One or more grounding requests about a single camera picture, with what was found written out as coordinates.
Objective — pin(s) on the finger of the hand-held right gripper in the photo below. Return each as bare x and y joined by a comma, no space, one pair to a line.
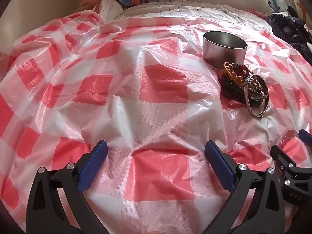
306,137
281,158

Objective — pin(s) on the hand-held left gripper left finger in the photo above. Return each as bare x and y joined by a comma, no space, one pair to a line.
96,159

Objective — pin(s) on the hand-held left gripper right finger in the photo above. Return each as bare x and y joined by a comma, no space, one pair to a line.
218,162

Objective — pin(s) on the silver bangle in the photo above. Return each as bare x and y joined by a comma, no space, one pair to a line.
246,96

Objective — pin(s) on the round metal tin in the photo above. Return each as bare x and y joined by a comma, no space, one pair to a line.
219,51

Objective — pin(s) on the dark wooden bangle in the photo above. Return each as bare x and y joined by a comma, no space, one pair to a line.
264,89

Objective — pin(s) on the red white checkered plastic sheet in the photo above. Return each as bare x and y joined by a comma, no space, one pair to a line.
136,97

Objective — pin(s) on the pile of dark clothes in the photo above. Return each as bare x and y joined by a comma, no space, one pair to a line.
290,29

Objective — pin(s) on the white striped cloth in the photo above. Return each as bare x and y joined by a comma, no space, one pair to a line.
111,7

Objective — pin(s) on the pink cloth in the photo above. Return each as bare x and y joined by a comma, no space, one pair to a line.
91,0

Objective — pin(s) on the striped bed sheet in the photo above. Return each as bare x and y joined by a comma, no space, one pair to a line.
175,7

